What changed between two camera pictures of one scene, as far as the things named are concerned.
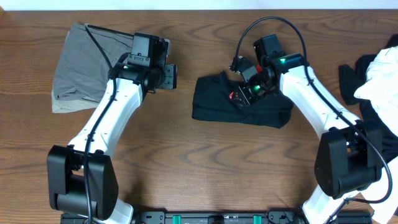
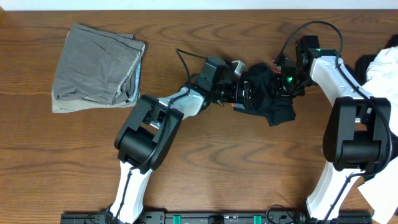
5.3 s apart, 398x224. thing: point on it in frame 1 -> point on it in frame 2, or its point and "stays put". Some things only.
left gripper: (171, 77) -> (245, 94)
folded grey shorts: (82, 68) stays put
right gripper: (248, 98) -> (279, 90)
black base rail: (271, 216) stays put
